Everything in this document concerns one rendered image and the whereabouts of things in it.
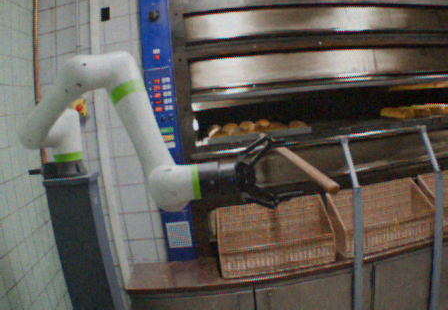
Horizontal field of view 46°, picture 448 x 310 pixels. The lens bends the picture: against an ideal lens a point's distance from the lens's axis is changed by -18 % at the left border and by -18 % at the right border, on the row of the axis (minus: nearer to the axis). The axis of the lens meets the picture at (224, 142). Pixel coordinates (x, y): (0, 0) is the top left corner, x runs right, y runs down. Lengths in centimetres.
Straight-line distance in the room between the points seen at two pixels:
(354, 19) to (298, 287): 151
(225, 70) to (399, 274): 145
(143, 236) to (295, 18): 143
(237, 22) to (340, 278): 145
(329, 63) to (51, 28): 159
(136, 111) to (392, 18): 198
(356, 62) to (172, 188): 189
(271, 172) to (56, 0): 158
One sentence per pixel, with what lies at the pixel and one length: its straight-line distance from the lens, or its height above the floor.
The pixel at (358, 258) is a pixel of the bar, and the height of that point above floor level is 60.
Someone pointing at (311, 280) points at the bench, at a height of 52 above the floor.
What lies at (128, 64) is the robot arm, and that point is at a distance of 186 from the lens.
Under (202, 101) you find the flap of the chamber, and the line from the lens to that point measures 304.
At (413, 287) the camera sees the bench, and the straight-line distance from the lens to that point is 302.
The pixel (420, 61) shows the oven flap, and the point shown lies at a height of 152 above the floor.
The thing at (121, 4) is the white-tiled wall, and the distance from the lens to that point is 327.
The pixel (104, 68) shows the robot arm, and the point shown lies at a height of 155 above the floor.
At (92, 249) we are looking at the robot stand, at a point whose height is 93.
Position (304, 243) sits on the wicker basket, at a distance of 281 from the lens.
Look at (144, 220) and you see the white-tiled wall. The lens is 326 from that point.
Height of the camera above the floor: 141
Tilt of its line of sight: 4 degrees down
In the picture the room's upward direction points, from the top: 7 degrees counter-clockwise
